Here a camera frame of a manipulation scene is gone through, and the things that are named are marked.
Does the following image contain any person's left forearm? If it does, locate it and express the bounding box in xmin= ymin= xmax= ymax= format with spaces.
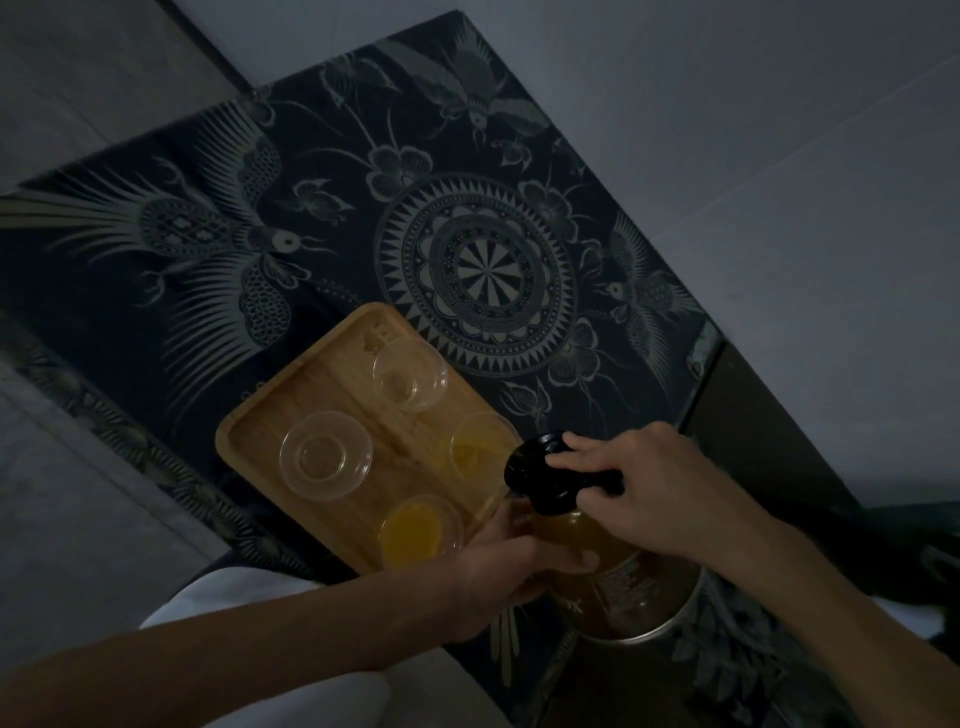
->
xmin=0 ymin=556 xmax=481 ymax=728

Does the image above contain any person's left hand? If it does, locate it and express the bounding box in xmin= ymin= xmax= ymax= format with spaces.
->
xmin=451 ymin=498 xmax=602 ymax=643

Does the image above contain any wooden serving tray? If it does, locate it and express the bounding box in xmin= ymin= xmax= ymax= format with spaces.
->
xmin=216 ymin=302 xmax=526 ymax=576

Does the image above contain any dark patterned tablecloth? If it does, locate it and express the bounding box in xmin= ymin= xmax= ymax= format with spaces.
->
xmin=0 ymin=9 xmax=826 ymax=728

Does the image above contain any white garment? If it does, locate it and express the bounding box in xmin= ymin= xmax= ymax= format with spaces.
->
xmin=138 ymin=566 xmax=490 ymax=728

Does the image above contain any small clear glass cup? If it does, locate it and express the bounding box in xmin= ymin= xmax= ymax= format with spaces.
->
xmin=372 ymin=339 xmax=450 ymax=412
xmin=279 ymin=411 xmax=375 ymax=501
xmin=377 ymin=494 xmax=467 ymax=576
xmin=450 ymin=411 xmax=523 ymax=490

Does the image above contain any person's right forearm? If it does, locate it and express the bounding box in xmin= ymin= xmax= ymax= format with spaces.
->
xmin=705 ymin=517 xmax=960 ymax=728

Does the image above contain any black pitcher lid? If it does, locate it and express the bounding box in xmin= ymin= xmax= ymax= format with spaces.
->
xmin=504 ymin=432 xmax=626 ymax=518

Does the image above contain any glass pitcher with amber liquid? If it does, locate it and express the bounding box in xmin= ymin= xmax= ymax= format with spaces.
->
xmin=506 ymin=491 xmax=707 ymax=647

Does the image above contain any person's right hand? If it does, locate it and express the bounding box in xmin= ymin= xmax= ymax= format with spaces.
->
xmin=547 ymin=421 xmax=760 ymax=570

